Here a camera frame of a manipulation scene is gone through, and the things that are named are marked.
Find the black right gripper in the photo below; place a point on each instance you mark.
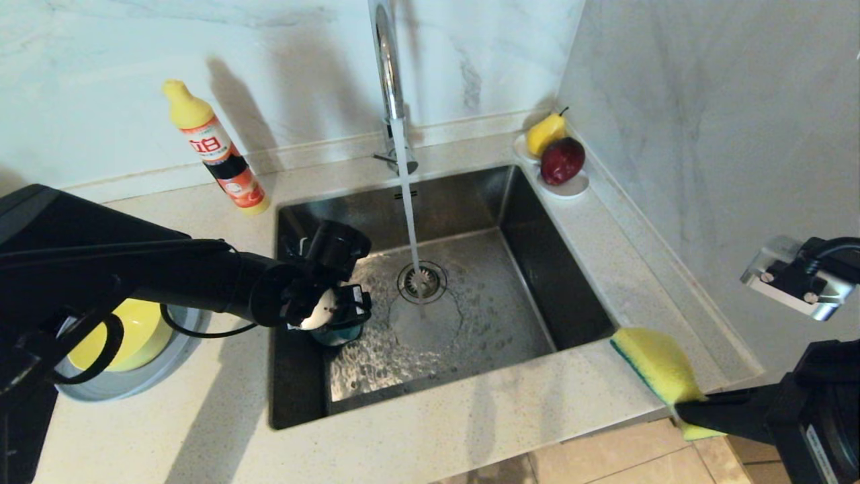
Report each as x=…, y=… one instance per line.
x=820, y=417

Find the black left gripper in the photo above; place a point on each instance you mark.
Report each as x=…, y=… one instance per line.
x=336, y=249

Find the teal bowl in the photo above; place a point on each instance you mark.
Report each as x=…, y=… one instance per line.
x=336, y=337

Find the yellow sponge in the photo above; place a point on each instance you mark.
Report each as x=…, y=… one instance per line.
x=655, y=359

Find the orange dish soap bottle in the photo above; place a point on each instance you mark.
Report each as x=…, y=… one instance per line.
x=211, y=148

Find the chrome faucet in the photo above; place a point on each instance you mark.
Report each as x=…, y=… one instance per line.
x=388, y=67

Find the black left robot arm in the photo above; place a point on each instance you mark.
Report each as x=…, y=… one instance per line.
x=134, y=275

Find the metal sink drain strainer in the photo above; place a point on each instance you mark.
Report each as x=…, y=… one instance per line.
x=435, y=282

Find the stainless steel sink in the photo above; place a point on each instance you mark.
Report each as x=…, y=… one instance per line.
x=510, y=309

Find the light wooden cabinet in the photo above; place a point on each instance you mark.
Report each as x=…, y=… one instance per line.
x=749, y=449

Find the running water stream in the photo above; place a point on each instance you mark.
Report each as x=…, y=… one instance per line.
x=408, y=215

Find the yellow-green bowl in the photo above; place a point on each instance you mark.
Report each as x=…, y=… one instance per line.
x=138, y=329

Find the gray plate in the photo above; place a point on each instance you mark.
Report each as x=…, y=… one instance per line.
x=161, y=376

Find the yellow pear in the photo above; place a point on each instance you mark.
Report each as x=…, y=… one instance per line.
x=543, y=133

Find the dark red apple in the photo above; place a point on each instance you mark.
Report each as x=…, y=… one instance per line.
x=562, y=161

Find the small white fruit dish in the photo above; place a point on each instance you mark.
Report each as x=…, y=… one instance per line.
x=571, y=189

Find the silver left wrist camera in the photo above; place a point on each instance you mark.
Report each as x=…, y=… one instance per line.
x=322, y=312

